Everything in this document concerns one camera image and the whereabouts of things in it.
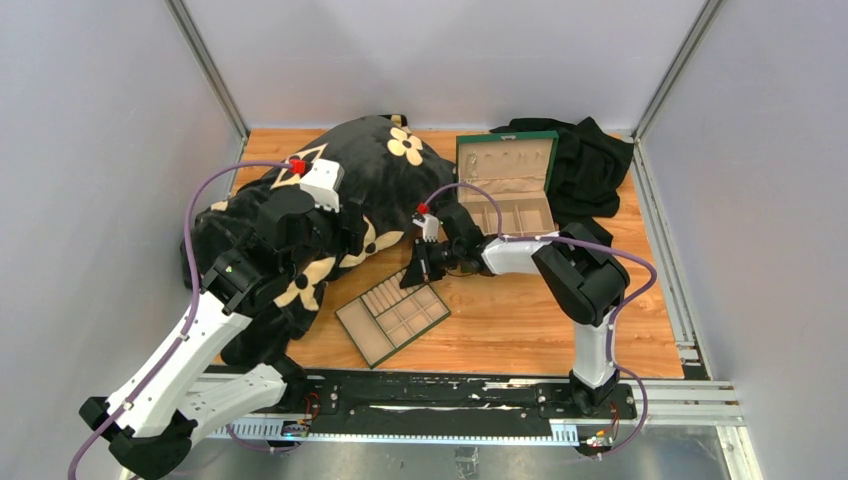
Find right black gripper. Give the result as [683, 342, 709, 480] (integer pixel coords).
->
[401, 236, 465, 289]

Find green jewelry tray insert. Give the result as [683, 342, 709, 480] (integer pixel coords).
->
[335, 269, 451, 369]

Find green jewelry box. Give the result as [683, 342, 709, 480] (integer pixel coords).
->
[456, 131, 558, 236]

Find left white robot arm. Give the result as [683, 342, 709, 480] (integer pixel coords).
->
[79, 187, 368, 479]

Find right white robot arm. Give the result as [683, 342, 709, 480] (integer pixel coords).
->
[400, 204, 630, 418]

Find black blanket with beige flowers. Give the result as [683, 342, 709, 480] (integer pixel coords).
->
[191, 115, 456, 367]

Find black cloth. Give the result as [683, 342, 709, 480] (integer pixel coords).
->
[492, 117, 634, 247]

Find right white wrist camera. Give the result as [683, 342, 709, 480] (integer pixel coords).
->
[412, 203, 440, 242]

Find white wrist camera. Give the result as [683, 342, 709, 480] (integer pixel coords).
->
[290, 158, 345, 213]
[412, 203, 440, 242]

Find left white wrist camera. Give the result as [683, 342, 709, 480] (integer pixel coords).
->
[290, 158, 345, 213]

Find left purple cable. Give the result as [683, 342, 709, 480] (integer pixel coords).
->
[66, 160, 299, 480]

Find purple cable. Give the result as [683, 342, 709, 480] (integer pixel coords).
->
[66, 160, 299, 480]
[423, 182, 659, 458]

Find black mounting base plate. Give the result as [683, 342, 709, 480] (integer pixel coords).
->
[261, 369, 638, 437]

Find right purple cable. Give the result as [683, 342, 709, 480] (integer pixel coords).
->
[423, 182, 659, 458]

